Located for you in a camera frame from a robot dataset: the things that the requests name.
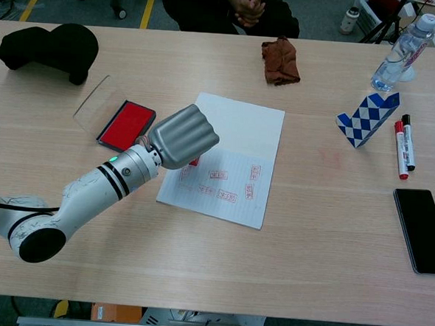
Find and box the red ink pad with lid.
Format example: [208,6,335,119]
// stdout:
[70,72,160,155]

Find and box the brown cloth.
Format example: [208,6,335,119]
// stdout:
[259,33,305,89]

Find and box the blue white snake puzzle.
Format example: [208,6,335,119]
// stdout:
[334,88,401,151]

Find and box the clear plastic water bottle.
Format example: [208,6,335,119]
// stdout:
[369,10,435,96]

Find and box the black smartphone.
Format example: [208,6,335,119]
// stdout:
[387,187,435,276]

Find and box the black knit hat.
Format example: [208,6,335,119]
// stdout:
[0,18,101,87]

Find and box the black whiteboard marker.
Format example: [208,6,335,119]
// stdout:
[398,113,420,173]

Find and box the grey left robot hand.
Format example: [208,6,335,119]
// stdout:
[147,100,223,173]

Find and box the orange box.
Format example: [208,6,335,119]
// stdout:
[90,302,144,325]

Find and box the white round stand base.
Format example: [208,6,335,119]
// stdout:
[398,65,417,83]

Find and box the red whiteboard marker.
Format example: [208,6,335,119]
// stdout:
[391,120,413,181]

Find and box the person in black clothes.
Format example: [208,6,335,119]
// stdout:
[154,0,303,40]

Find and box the white lined notepad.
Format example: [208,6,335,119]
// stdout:
[154,89,288,232]

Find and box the dark arm cable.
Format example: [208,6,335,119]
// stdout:
[0,201,60,214]

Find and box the white thermos bottle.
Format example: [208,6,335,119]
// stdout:
[338,6,361,35]

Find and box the black tripod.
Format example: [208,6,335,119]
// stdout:
[358,0,417,47]

